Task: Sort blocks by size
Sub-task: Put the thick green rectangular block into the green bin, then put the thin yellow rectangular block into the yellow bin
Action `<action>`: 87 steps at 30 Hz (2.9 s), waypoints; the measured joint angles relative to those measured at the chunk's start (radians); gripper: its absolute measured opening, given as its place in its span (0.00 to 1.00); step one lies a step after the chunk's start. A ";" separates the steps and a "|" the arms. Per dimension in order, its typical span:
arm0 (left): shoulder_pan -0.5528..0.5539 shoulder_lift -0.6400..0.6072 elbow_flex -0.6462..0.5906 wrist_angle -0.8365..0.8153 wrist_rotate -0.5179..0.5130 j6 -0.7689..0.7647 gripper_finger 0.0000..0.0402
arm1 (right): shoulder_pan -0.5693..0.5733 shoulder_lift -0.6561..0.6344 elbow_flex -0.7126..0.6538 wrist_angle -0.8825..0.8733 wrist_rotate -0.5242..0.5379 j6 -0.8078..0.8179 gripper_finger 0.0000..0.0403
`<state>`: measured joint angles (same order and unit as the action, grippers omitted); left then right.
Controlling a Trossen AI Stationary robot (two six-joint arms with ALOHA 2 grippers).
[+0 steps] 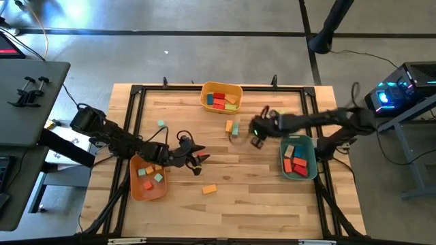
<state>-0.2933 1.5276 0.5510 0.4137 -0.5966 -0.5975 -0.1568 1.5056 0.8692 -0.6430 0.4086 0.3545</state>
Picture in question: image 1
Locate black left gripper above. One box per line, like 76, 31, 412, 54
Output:
159, 135, 211, 176

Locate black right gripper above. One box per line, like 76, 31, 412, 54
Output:
250, 105, 285, 150

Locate red large block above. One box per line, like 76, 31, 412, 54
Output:
293, 164, 309, 178

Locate teal plastic bin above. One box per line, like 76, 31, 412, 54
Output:
279, 135, 320, 181

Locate orange plastic bin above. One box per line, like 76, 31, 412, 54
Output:
129, 154, 168, 202

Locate yellow plastic bin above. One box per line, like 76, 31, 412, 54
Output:
199, 81, 244, 115

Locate white label strip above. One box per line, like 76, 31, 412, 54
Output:
298, 239, 337, 245
107, 238, 147, 245

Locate white sheet with marks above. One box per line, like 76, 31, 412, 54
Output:
44, 132, 100, 171

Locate black stand pole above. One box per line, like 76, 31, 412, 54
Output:
308, 0, 355, 54

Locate black diagonal bar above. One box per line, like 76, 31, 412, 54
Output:
37, 128, 96, 168

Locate black computer tower with lights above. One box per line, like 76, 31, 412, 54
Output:
364, 61, 436, 118

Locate black screw clamp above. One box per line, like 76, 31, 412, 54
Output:
8, 76, 36, 107
23, 76, 50, 108

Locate dark grey side desk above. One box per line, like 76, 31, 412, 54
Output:
0, 60, 72, 232

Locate black keyboard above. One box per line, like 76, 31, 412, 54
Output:
0, 155, 13, 195

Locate black screen with red strip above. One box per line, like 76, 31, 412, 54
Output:
0, 30, 27, 60

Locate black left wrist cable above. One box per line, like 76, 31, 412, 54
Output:
136, 125, 194, 150

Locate black right elbow cable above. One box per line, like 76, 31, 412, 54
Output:
349, 81, 361, 110

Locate black floor cable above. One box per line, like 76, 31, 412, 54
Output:
328, 49, 399, 71

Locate grey metal desk frame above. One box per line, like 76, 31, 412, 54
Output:
379, 93, 436, 207

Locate thin black desk cable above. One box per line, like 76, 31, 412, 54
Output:
62, 83, 80, 107

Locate yellow floor cable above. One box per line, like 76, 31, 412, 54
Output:
23, 0, 50, 61

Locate black screen cable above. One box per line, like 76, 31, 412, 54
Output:
0, 27, 47, 62

